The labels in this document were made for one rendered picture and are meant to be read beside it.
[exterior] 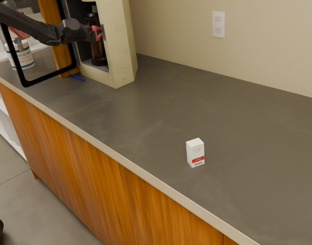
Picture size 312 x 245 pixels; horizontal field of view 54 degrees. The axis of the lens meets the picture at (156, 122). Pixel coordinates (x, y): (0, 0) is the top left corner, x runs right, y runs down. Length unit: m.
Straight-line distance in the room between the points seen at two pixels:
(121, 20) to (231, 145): 0.74
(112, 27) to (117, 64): 0.16
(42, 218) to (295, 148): 1.74
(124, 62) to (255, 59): 0.58
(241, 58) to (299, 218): 0.84
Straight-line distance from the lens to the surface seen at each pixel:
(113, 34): 1.39
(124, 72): 1.45
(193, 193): 0.82
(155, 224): 1.12
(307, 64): 1.30
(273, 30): 1.33
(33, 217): 2.32
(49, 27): 1.41
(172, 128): 1.08
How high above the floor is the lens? 1.51
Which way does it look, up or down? 30 degrees down
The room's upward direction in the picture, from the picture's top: 7 degrees counter-clockwise
